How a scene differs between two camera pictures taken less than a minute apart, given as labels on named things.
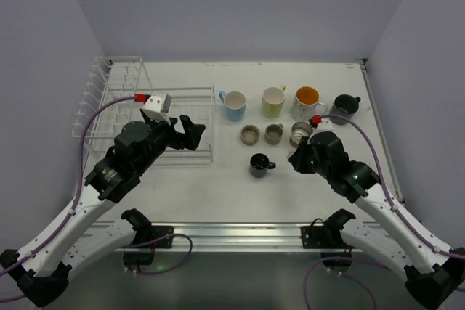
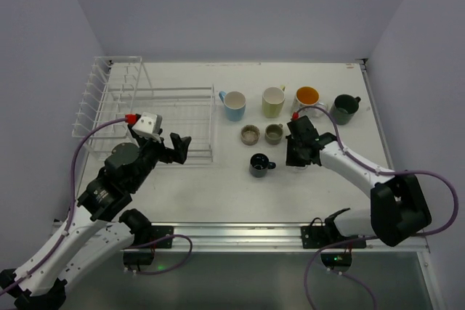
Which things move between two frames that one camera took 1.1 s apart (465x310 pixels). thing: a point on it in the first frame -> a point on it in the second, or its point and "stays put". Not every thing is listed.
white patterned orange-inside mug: x=306 y=104 stays put
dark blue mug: x=259 y=165 stays put
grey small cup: x=273 y=133 stays put
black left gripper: x=178 y=134 -> x=168 y=151
